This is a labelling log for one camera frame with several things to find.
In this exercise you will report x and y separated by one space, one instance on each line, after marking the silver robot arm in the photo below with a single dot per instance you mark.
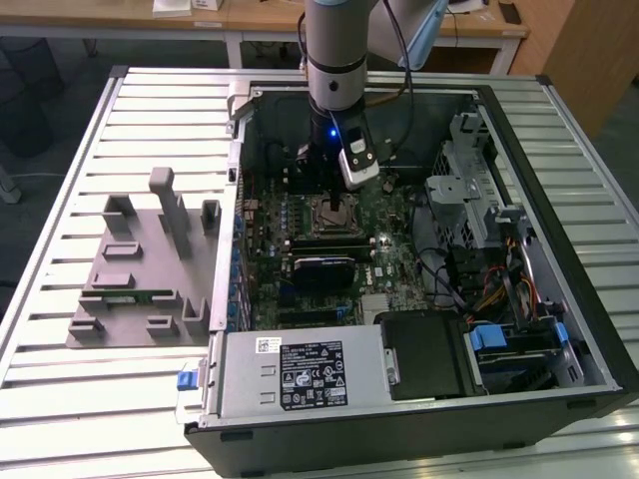
334 50

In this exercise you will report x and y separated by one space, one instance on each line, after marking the wooden desk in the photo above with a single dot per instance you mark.
100 22

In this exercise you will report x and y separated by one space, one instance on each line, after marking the black RAM slot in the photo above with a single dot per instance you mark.
329 251
329 242
329 247
329 256

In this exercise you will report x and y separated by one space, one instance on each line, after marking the black plastic shroud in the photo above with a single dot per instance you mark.
424 354

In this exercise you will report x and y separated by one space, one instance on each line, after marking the wooden cabinet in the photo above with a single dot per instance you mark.
589 50

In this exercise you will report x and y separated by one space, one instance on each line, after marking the hard disk in blue carrier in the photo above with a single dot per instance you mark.
481 339

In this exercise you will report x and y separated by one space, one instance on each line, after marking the white furniture foot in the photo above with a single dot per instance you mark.
7 184

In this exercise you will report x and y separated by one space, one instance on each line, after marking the plain white box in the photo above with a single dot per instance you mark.
172 7

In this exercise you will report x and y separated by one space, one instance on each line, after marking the white box with black label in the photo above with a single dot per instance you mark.
207 4

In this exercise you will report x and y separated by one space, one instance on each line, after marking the CPU socket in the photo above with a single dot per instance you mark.
315 224

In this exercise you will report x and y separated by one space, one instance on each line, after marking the round coin cell battery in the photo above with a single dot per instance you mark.
387 186

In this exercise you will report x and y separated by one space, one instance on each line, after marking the blue card retainer clip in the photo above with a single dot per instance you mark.
230 327
233 290
235 256
232 313
234 273

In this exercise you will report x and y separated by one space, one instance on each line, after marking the silver metal disk bay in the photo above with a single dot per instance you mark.
469 224

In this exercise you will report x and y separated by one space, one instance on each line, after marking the black office chair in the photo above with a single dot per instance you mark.
25 90

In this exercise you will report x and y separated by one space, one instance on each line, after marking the black graphics card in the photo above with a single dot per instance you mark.
324 274

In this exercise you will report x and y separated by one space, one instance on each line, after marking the dark grey wrist camera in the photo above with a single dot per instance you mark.
304 159

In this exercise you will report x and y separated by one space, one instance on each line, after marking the black PC case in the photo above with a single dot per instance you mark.
399 444

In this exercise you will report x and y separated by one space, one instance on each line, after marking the grey plastic bay latch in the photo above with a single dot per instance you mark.
506 215

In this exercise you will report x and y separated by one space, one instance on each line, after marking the silver power supply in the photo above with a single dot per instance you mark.
239 379

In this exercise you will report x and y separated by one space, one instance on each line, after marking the grey parts rack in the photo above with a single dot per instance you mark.
145 239

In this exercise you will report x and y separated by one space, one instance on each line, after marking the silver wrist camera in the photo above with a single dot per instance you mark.
359 174

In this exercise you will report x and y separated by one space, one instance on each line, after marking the black expansion slot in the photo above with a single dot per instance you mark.
307 316

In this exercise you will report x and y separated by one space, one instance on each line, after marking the blue release latch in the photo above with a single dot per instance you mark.
188 380

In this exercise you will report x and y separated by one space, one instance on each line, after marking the green RAM stick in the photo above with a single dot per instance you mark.
145 295

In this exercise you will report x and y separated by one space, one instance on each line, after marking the silver chipset heatsink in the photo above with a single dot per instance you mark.
375 304

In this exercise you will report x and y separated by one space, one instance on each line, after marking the green motherboard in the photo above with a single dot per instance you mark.
394 284

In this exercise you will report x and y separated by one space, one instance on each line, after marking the small black device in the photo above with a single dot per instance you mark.
509 12

